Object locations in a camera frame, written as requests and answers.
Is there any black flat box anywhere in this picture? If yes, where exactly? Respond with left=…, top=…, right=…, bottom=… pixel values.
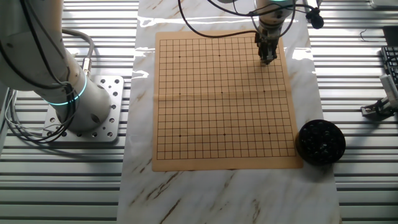
left=382, top=26, right=398, bottom=47

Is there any black round stone bowl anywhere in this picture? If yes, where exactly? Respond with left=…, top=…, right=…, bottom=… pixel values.
left=295, top=119, right=346, bottom=166

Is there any silver camera mounting bracket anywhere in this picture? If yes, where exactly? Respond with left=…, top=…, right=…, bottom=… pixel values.
left=360, top=96, right=393, bottom=118

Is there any black cable strap bundle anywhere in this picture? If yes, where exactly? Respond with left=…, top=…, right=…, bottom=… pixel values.
left=305, top=7, right=325, bottom=30

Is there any thick black cable loop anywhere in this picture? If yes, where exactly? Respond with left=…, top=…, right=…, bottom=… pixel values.
left=177, top=0, right=259, bottom=39

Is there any black camera cable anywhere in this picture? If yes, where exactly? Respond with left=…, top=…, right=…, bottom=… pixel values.
left=206, top=0, right=315, bottom=18

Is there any grey device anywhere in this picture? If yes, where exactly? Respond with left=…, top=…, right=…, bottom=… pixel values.
left=369, top=0, right=398, bottom=9

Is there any silver camera on bracket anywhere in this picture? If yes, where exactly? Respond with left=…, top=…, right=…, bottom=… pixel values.
left=379, top=73, right=398, bottom=105

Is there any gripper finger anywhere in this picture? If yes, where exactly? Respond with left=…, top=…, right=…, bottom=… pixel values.
left=257, top=45, right=267, bottom=65
left=266, top=45, right=278, bottom=65

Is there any dark thin gripper cable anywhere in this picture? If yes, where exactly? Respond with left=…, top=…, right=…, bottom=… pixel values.
left=251, top=0, right=298, bottom=40

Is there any tan go board mat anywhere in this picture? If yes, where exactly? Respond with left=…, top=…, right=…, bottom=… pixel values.
left=151, top=29, right=304, bottom=172

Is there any black computer keyboard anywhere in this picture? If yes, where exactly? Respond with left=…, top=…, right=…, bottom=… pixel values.
left=381, top=45, right=398, bottom=90

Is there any grey cable with metal connector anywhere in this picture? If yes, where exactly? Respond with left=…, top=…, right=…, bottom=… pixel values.
left=61, top=27, right=95, bottom=78

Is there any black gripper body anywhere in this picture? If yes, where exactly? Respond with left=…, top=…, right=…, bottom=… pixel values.
left=254, top=28, right=280, bottom=48

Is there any white marble pattern mat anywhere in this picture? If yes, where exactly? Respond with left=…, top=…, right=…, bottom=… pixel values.
left=116, top=0, right=343, bottom=224

